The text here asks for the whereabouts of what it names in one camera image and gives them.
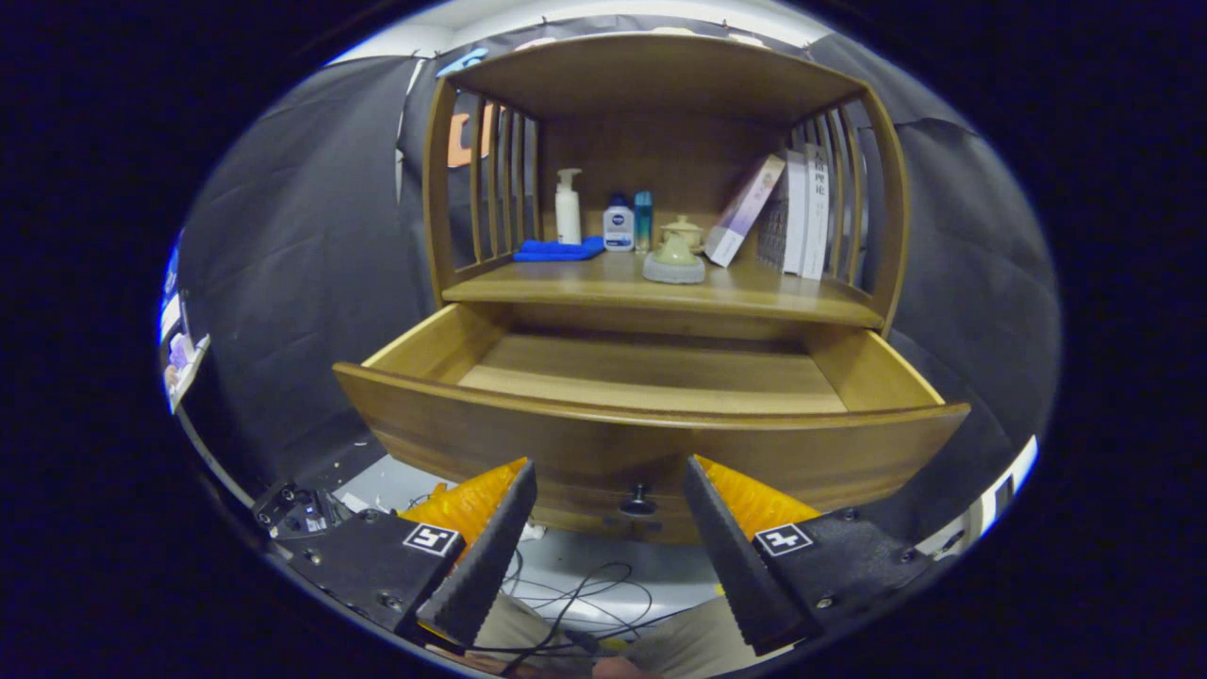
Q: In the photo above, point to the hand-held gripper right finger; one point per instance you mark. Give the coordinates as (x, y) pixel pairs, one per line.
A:
(731, 556)

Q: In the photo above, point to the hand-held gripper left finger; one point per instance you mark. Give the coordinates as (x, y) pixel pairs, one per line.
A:
(486, 552)

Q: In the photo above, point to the wooden drawer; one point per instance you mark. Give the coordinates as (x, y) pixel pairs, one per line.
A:
(566, 443)

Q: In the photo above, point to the pale green brush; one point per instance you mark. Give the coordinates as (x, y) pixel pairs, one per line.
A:
(674, 262)

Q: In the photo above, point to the wooden countertop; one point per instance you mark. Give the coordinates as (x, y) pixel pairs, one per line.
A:
(754, 292)

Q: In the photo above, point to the wooden cabinet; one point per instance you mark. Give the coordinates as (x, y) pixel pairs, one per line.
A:
(660, 75)

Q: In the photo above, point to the person's left leg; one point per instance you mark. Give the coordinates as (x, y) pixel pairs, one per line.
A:
(514, 622)

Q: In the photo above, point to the person's leg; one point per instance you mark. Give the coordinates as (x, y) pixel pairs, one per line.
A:
(514, 622)
(688, 646)

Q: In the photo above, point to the person's right leg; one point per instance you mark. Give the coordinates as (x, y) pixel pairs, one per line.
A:
(688, 646)

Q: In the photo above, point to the blue cloth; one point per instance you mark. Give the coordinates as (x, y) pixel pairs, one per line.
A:
(556, 250)

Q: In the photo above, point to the beige lidded tea cup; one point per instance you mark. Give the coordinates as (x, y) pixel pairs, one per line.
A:
(683, 226)

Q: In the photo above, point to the white pump bottle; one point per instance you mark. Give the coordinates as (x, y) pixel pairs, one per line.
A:
(569, 217)

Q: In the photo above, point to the slim teal bottle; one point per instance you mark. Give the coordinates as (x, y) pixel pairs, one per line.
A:
(643, 222)

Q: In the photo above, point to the white blue lotion bottle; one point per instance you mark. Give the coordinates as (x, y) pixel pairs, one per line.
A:
(618, 229)

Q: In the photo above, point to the purple white book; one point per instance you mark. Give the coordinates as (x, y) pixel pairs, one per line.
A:
(745, 209)

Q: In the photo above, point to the white book black lettering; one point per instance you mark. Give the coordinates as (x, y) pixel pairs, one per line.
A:
(817, 217)

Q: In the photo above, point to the wall poster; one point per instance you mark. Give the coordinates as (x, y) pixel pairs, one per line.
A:
(179, 354)

